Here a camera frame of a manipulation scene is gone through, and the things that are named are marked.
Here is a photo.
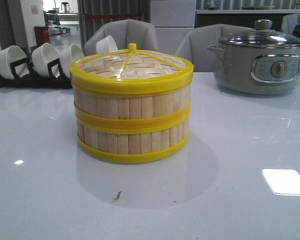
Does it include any glass pot lid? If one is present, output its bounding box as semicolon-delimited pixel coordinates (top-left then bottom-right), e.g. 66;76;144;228
219;19;300;49

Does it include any white bowl right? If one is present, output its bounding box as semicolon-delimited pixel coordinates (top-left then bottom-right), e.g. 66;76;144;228
95;35;118;54

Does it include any grey chair middle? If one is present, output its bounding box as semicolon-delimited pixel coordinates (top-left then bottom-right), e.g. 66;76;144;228
174;24;249;72

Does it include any grey chair right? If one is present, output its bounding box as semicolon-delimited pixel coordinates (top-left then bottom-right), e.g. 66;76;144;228
281;13;300;35

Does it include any grey chair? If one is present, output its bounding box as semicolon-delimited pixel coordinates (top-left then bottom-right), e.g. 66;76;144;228
82;19;159;56
281;13;300;35
174;24;249;72

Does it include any white bowl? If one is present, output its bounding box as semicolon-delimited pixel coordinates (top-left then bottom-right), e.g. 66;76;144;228
0;45;27;80
59;44;85;79
32;43;59;78
95;35;118;54

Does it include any green electric cooking pot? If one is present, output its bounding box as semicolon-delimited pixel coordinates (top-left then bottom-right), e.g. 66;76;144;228
208;43;300;95

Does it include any white bowl far left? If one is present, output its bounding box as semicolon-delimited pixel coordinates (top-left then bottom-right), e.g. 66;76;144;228
0;45;27;80

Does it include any dark counter cabinet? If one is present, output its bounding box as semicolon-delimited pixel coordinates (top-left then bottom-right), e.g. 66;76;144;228
195;9;300;31

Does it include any grey chair left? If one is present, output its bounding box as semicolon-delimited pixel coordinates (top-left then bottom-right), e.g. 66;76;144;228
82;19;159;56

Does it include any black bowl rack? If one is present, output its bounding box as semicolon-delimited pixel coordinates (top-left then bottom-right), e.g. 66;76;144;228
0;57;72;89

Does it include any white drawer cabinet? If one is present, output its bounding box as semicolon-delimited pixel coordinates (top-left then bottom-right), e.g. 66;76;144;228
150;0;196;54

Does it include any bamboo steamer basket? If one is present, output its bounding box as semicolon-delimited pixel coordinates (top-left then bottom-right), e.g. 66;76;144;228
73;84;191;130
77;118;191;164

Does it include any red box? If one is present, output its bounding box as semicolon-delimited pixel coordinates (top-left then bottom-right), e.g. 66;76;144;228
34;25;50;47

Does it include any yellow bamboo steamer lid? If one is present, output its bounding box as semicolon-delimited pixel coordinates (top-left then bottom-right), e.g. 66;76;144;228
70;43;194;95

